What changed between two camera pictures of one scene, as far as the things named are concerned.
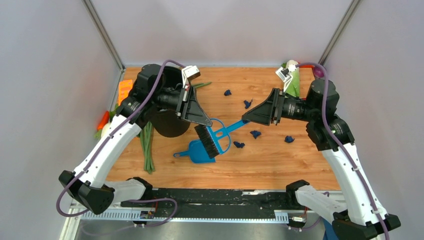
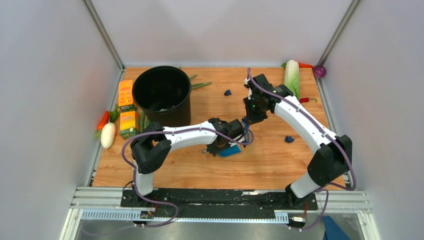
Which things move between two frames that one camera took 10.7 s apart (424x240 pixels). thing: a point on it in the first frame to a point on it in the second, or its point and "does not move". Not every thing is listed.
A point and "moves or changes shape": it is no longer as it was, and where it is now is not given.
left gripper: x=188 y=108 to x=214 y=151
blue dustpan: x=197 y=152 to x=233 y=150
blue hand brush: x=210 y=137 moves or changes shape
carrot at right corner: x=306 y=66 does not move
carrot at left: x=103 y=120 does not move
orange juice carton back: x=124 y=87 does not move
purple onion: x=318 y=71 does not move
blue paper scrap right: x=289 y=139 does not move
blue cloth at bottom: x=329 y=233 does not move
